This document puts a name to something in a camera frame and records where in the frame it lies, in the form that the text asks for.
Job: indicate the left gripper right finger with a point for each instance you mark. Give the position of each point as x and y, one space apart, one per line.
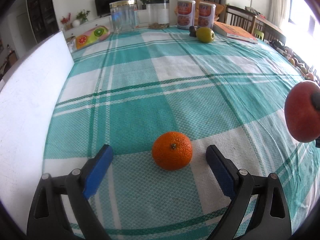
270 218

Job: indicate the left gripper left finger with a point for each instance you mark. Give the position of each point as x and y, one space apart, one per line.
47 217

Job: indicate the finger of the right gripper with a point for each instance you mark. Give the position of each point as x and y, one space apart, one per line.
318 142
315 100

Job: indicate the red apple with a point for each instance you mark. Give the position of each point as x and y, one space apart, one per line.
302 119

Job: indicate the small orange tangerine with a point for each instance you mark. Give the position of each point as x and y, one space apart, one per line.
172 151

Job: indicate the green apple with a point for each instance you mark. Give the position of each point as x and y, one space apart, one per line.
205 35

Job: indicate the white cardboard box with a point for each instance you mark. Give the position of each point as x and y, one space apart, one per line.
29 92

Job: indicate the orange book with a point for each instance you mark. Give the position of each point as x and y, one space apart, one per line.
233 32

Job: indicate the dark wooden chair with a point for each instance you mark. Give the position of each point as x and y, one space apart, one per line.
238 17

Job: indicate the white window curtain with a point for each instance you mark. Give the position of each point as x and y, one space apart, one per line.
279 12

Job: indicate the teal plaid tablecloth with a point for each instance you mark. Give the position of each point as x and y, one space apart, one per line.
134 87

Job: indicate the right pink canister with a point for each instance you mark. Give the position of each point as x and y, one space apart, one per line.
206 14

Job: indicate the pink canister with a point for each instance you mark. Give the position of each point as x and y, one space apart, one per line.
206 14
185 13

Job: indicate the small dark figurine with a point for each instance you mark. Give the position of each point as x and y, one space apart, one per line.
192 31

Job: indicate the brown cardboard box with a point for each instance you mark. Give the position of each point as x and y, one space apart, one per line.
71 43

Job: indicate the fruit print pouch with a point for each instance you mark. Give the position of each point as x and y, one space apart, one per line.
92 36

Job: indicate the left pink canister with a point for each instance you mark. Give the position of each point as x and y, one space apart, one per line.
185 13

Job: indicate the red flower vase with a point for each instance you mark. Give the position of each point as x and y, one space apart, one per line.
66 21

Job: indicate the green plant white vase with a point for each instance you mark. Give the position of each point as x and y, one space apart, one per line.
81 18

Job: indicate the black lid plastic jar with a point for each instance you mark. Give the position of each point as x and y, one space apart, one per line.
159 14

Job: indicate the gold lid glass jar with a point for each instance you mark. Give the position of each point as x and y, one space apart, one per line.
123 15

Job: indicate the white tv cabinet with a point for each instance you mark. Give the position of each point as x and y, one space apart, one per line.
142 20

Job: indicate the dark glass cabinet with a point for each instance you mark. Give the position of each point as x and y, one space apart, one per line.
42 18

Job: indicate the small potted plant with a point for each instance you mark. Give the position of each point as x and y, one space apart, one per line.
143 2

